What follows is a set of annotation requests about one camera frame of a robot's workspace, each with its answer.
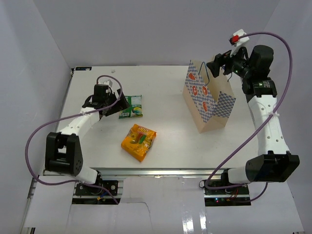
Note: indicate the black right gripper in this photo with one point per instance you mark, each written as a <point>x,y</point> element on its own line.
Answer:
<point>215,66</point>

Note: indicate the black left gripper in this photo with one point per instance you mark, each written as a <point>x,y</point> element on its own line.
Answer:
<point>120,105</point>

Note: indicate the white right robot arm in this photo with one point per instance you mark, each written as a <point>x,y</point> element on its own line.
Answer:
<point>275,162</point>

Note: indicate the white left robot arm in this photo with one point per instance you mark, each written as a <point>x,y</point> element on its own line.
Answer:
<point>63,153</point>

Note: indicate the green snack bag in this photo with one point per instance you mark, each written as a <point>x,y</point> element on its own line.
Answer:
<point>134,109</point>

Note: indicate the orange gummy candy bag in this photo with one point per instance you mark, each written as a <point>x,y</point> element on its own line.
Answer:
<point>138,142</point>

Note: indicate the black XDOF label plate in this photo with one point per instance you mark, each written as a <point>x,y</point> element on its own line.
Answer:
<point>83,68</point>

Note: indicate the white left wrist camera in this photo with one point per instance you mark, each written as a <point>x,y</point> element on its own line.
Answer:
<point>107,82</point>

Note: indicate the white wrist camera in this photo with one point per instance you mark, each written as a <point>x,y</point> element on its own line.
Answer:
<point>107,82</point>
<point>238,42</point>

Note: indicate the checkered paper bag blue handles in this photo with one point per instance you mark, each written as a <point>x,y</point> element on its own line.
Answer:
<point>210,100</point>

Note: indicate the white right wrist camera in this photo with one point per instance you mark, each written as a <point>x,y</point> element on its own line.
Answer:
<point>238,42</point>

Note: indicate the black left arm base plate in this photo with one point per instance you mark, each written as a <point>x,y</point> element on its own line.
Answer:
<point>86,195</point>

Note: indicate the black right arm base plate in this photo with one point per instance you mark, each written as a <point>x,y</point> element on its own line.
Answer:
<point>239,196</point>

